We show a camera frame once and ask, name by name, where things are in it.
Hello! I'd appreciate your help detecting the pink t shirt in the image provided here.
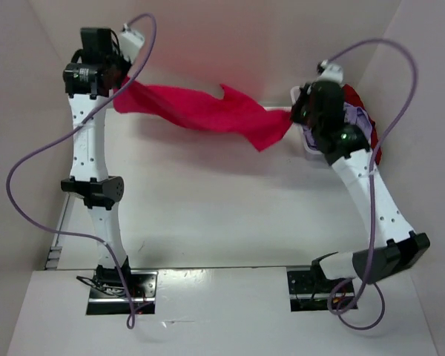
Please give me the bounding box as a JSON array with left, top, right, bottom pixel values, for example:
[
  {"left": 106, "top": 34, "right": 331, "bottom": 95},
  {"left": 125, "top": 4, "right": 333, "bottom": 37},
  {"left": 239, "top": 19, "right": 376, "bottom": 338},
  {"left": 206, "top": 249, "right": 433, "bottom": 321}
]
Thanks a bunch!
[{"left": 113, "top": 79, "right": 292, "bottom": 151}]

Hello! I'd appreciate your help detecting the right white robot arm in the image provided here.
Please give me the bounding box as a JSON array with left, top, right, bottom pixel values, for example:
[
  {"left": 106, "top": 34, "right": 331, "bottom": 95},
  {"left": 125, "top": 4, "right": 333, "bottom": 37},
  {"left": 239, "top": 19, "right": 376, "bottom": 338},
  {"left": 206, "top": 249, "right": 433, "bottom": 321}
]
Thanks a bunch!
[{"left": 290, "top": 78, "right": 430, "bottom": 291}]

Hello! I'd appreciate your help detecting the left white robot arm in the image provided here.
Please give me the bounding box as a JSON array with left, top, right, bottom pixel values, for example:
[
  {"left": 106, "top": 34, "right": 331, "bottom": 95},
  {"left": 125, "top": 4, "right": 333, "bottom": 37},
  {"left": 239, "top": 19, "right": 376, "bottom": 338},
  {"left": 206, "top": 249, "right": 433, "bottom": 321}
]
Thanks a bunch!
[{"left": 61, "top": 27, "right": 133, "bottom": 297}]

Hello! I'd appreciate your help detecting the white plastic laundry basket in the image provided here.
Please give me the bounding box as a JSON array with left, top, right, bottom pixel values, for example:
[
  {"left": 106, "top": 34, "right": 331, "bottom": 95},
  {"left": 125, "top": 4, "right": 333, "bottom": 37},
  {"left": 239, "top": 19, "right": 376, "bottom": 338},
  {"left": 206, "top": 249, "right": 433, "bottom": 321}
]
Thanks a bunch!
[{"left": 290, "top": 86, "right": 326, "bottom": 165}]

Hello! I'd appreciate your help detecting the dark red t shirt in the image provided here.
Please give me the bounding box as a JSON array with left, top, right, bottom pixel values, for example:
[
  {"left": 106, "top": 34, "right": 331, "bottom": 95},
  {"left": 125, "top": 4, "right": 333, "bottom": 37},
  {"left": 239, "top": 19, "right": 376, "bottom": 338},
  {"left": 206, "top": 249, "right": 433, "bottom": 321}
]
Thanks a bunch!
[{"left": 343, "top": 84, "right": 379, "bottom": 149}]

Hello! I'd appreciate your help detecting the lavender t shirt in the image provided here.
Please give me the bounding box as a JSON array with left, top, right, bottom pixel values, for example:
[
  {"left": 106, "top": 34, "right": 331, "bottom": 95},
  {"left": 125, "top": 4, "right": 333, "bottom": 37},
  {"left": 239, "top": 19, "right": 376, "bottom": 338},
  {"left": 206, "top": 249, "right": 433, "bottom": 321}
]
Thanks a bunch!
[{"left": 302, "top": 102, "right": 374, "bottom": 151}]

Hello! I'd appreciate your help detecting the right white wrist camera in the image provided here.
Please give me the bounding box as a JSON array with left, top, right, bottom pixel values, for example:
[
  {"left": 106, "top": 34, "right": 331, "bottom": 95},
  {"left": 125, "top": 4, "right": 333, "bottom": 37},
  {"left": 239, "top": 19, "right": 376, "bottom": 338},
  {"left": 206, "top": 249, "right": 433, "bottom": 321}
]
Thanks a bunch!
[{"left": 316, "top": 59, "right": 344, "bottom": 85}]

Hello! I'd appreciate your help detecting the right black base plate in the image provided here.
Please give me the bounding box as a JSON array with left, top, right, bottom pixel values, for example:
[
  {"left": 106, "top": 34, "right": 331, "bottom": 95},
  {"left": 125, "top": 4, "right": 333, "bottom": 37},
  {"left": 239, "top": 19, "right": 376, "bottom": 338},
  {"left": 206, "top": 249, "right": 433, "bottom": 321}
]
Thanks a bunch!
[{"left": 286, "top": 268, "right": 343, "bottom": 312}]

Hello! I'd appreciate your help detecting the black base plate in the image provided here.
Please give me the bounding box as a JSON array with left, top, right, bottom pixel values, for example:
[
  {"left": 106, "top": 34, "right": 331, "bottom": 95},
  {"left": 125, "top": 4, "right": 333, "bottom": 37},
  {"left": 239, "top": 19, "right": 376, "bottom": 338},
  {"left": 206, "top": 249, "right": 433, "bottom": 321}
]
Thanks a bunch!
[
  {"left": 286, "top": 268, "right": 343, "bottom": 312},
  {"left": 84, "top": 270, "right": 158, "bottom": 316}
]

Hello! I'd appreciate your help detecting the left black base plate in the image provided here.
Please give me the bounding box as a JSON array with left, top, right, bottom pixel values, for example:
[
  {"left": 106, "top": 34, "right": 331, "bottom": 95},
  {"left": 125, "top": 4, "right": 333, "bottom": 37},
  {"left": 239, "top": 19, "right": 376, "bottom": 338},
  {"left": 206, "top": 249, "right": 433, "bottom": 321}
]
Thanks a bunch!
[{"left": 84, "top": 270, "right": 158, "bottom": 316}]

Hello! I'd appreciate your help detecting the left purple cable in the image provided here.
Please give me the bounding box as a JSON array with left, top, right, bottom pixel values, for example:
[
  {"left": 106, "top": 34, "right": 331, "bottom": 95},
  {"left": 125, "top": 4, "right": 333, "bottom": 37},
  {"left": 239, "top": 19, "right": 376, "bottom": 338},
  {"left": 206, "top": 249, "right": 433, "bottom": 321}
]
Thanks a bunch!
[{"left": 5, "top": 13, "right": 158, "bottom": 329}]

